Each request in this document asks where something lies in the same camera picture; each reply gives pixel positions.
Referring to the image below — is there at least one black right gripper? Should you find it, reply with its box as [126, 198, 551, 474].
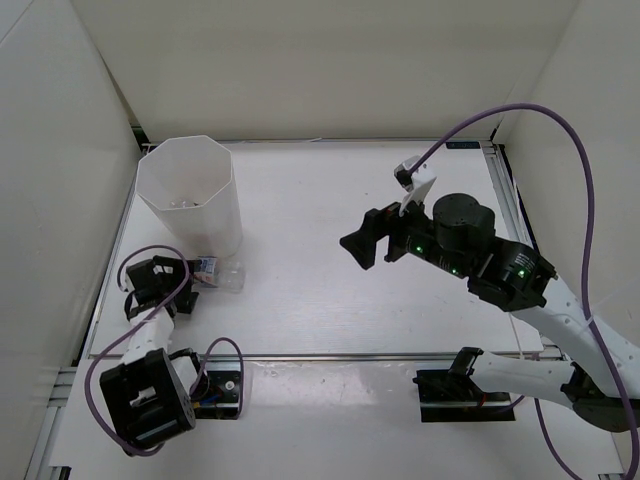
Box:
[340, 186, 471, 280]

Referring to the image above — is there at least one orange blue label bottle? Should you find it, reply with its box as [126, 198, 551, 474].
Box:
[194, 256, 246, 293]

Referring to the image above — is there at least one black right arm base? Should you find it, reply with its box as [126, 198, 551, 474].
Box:
[412, 347, 515, 423]

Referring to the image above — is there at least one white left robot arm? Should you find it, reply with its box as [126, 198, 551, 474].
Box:
[99, 255, 210, 451]

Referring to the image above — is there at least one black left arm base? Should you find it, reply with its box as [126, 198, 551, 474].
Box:
[191, 357, 245, 420]

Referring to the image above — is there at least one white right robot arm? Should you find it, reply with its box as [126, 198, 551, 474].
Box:
[340, 193, 639, 432]

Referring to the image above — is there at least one white octagonal plastic bin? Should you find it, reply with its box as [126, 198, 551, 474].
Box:
[135, 135, 243, 258]

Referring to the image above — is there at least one blue label sticker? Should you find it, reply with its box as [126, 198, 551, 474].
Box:
[445, 141, 481, 150]

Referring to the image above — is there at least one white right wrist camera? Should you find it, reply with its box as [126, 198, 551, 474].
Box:
[394, 155, 437, 216]

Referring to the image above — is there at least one aluminium frame rail right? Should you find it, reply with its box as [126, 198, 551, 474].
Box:
[482, 142, 576, 362]

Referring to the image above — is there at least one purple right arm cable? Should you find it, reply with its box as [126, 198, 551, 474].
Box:
[412, 102, 640, 480]

